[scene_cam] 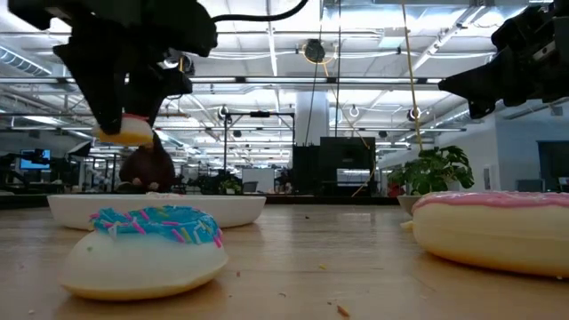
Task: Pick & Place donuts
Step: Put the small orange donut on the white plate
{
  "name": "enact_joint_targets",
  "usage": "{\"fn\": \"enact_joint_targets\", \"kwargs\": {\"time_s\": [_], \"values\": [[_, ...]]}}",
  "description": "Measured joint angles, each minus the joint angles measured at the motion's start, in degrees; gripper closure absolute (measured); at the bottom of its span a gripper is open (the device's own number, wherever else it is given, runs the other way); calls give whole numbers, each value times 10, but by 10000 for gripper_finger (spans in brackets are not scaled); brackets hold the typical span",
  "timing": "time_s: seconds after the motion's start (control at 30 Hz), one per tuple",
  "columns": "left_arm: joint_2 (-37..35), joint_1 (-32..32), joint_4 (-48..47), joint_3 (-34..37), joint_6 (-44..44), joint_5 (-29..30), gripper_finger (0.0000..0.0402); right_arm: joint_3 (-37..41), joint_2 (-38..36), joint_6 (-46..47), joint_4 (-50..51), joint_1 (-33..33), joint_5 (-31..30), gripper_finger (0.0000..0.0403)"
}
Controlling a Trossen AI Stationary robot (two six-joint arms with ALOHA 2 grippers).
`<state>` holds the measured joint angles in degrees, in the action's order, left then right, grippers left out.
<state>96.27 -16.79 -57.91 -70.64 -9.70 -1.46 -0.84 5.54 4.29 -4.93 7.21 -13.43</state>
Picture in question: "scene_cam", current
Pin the blue lit monitor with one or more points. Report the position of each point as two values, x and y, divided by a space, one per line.
34 160

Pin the black cabinet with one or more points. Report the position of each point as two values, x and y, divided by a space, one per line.
342 164

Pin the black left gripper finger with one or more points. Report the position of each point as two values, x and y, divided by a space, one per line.
153 89
98 80

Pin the red iced donut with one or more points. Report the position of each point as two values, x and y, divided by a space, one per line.
129 133

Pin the white plate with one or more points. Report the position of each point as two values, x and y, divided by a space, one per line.
231 211

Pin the beige plate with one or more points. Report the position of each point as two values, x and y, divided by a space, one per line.
408 204

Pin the pink iced donut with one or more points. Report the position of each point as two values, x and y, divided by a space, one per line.
493 235

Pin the white board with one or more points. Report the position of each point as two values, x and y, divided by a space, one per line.
258 180

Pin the black metal frame stand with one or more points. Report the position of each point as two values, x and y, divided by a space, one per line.
260 114

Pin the white column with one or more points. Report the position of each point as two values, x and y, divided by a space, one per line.
312 117

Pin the small green potted plant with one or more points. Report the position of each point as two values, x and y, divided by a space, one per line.
231 186

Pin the blue iced sprinkled donut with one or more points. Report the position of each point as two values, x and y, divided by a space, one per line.
142 258

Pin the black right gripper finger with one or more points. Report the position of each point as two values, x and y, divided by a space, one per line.
481 108
478 82

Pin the dark wall screen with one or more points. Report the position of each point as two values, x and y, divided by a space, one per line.
553 164

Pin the large green potted plant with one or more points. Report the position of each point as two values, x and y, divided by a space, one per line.
433 171

